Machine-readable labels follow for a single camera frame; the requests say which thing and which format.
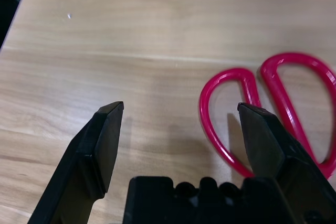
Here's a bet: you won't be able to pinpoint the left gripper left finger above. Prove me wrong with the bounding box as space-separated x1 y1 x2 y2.
27 101 124 224

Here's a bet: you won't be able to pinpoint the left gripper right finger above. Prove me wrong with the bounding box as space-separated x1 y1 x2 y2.
237 102 336 224

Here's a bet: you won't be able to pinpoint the red handled scissors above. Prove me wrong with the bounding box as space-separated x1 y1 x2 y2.
198 52 336 180

